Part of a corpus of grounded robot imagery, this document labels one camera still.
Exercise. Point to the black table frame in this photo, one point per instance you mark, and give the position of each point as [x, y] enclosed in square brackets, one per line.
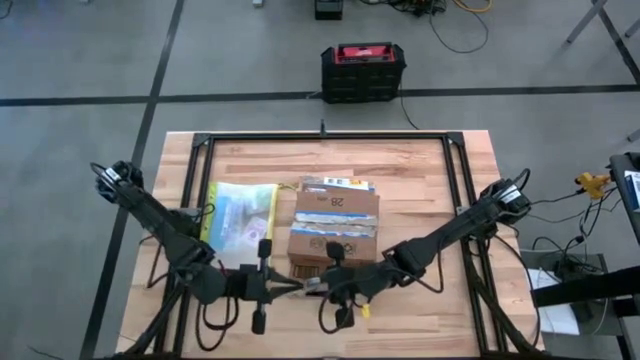
[325, 136]

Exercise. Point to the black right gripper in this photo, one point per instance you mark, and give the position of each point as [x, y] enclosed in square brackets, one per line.
[360, 281]

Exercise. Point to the red black power station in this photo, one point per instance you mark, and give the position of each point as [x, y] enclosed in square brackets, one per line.
[362, 72]

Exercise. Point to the white paper sheet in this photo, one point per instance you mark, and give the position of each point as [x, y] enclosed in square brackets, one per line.
[555, 310]

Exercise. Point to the white mesh pouch yellow trim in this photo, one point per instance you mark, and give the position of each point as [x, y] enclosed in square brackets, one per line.
[240, 220]

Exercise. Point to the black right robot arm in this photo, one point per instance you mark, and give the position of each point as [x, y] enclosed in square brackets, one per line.
[450, 231]

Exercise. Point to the black floor box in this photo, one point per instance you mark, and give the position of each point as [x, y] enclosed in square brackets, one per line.
[328, 9]

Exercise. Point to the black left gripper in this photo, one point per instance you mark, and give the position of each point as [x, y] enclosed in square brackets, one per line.
[245, 289]

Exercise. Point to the small black camera post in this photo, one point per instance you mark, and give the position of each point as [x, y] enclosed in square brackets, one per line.
[322, 127]

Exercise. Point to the blue white box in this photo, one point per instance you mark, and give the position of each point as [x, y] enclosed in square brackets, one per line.
[633, 190]

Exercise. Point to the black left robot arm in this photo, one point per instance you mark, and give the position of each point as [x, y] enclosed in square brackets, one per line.
[150, 215]

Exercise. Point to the black side table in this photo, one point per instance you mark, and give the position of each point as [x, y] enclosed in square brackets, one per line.
[625, 165]

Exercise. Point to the grey metal furniture legs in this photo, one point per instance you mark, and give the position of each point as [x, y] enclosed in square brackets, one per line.
[607, 22]

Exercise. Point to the black metal bar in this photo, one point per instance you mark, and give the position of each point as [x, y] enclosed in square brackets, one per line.
[585, 287]

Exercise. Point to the brown cardboard shipping box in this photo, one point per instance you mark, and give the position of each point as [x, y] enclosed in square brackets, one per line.
[335, 225]

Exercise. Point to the grey floor tray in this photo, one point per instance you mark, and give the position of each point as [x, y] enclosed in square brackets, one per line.
[560, 257]

